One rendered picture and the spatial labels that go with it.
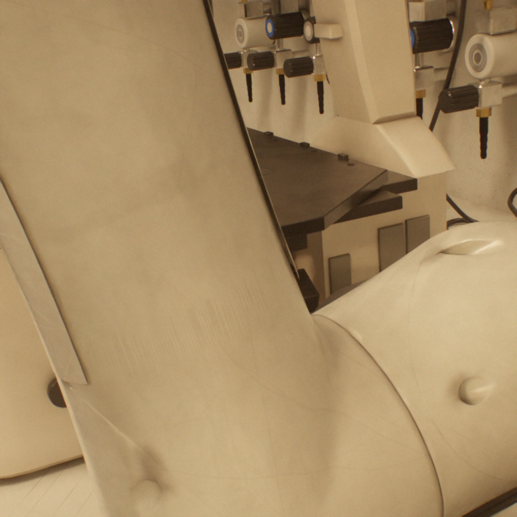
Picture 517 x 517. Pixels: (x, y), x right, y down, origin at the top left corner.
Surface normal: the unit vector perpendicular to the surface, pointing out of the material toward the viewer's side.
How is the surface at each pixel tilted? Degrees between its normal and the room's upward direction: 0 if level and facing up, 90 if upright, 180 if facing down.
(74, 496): 0
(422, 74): 90
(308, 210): 0
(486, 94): 90
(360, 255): 90
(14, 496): 0
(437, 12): 90
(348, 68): 100
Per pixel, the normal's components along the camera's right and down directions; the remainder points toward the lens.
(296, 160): -0.08, -0.94
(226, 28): -0.90, 0.21
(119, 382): -0.30, 0.43
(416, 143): 0.14, -0.70
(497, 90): 0.43, 0.25
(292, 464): 0.54, 0.07
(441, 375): 0.12, -0.31
